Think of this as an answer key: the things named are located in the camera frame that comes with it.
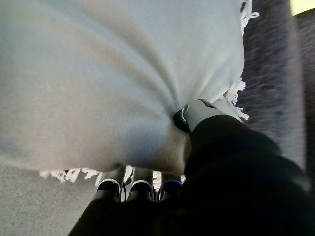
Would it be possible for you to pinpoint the white fringed cushion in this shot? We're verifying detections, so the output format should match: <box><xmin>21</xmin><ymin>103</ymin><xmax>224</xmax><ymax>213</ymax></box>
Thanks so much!
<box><xmin>0</xmin><ymin>0</ymin><xmax>260</xmax><ymax>185</ymax></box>

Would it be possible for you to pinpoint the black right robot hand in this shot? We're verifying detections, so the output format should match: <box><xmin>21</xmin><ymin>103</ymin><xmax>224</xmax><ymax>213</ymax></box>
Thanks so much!
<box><xmin>67</xmin><ymin>98</ymin><xmax>315</xmax><ymax>236</ymax></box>

